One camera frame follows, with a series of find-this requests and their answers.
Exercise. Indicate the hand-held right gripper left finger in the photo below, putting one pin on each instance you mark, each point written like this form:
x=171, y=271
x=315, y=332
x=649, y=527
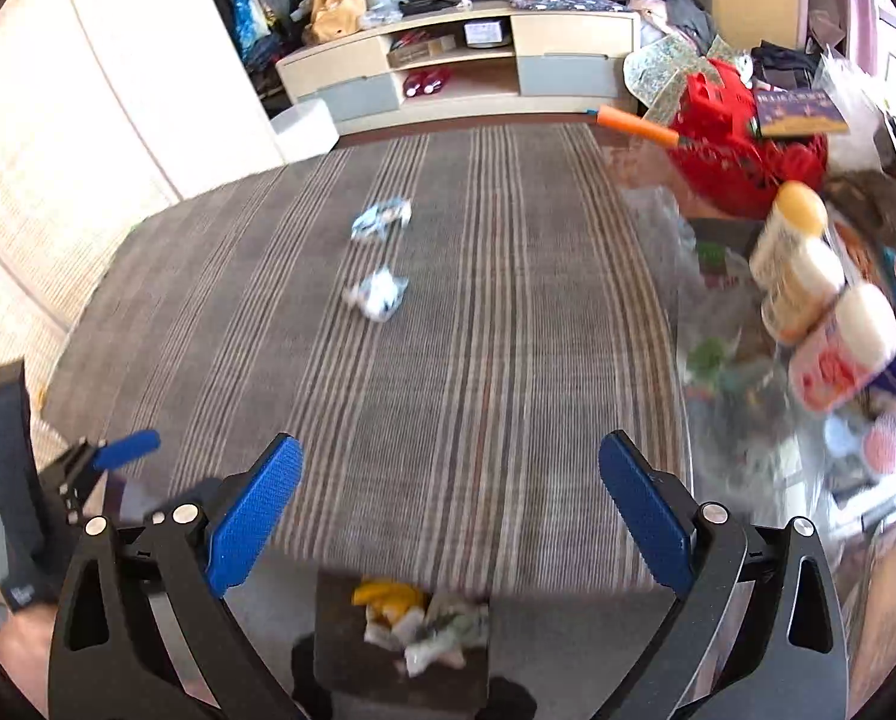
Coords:
x=256, y=514

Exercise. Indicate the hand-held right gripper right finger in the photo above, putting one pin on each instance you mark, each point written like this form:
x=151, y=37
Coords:
x=643, y=514

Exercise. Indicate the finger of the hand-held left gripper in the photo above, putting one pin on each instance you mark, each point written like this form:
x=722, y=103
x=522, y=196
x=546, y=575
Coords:
x=125, y=448
x=140, y=499

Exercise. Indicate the yellow bag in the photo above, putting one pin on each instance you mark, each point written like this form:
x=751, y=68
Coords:
x=388, y=594

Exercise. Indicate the white tissue pack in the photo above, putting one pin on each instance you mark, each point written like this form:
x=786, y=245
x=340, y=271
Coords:
x=384, y=628

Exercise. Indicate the dark trash bin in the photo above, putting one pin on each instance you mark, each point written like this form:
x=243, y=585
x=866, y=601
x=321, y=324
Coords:
x=358, y=682

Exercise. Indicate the green white wrapper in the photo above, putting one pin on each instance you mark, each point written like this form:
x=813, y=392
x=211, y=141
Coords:
x=459, y=619

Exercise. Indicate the white dotted wrapper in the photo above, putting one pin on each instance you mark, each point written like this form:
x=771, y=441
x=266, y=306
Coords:
x=427, y=658

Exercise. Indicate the blue white wrapper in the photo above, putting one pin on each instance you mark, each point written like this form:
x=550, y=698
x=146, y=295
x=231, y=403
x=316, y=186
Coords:
x=376, y=294
x=380, y=217

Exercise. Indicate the person's left forearm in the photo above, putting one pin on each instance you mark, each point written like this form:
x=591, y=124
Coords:
x=20, y=652

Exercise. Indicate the clear plastic bag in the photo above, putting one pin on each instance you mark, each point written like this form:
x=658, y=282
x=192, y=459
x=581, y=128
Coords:
x=710, y=315

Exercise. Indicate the plaid grey blanket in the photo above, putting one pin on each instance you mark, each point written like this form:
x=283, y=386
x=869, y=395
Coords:
x=455, y=390

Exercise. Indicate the white bottle pink label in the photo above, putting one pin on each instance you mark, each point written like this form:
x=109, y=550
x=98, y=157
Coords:
x=841, y=349

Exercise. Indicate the white bottle yellow label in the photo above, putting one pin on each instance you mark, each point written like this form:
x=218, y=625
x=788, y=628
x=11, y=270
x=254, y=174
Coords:
x=804, y=292

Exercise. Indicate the yellow capped white bottle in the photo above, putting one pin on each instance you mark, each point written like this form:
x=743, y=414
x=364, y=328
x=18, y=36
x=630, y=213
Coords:
x=789, y=229

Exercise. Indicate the white storage box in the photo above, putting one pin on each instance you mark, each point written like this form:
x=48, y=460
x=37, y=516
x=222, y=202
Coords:
x=305, y=131

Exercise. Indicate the red plastic basket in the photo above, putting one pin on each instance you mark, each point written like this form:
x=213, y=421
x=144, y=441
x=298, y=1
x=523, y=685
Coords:
x=725, y=157

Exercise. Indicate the brown furry item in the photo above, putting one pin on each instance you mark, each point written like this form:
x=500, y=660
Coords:
x=875, y=210

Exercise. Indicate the dark blue book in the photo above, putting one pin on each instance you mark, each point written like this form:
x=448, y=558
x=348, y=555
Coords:
x=796, y=112

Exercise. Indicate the beige grey tv cabinet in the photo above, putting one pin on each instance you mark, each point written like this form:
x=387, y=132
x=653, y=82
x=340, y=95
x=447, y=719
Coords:
x=335, y=67

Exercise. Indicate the floral cloth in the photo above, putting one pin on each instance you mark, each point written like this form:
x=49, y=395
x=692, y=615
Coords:
x=661, y=71

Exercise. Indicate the blue bag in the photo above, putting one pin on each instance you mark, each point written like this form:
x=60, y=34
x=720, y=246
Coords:
x=249, y=11

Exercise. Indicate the red slippers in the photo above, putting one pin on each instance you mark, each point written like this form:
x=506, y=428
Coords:
x=427, y=81

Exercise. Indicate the dark clothes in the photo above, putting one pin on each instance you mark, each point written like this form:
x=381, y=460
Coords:
x=785, y=64

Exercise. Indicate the yellow plush toy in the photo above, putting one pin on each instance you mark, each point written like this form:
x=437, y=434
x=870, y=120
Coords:
x=334, y=11

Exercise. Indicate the cardboard box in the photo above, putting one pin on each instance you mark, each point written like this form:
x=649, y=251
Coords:
x=418, y=52

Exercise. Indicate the small screen device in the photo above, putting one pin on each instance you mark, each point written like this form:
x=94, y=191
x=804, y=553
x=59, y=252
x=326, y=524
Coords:
x=485, y=32

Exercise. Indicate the pile of clothes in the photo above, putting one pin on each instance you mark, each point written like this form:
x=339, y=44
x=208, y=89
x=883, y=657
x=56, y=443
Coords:
x=673, y=7

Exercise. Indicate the dark patterned cloth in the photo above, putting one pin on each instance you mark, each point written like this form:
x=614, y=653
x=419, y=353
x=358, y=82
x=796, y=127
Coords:
x=568, y=0

